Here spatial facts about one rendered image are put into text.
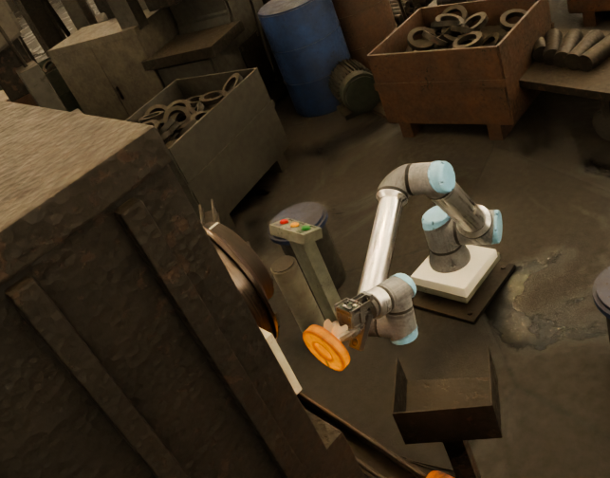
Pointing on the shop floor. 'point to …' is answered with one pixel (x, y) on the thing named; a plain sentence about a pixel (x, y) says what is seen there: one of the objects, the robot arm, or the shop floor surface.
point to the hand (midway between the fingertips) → (323, 342)
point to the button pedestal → (311, 264)
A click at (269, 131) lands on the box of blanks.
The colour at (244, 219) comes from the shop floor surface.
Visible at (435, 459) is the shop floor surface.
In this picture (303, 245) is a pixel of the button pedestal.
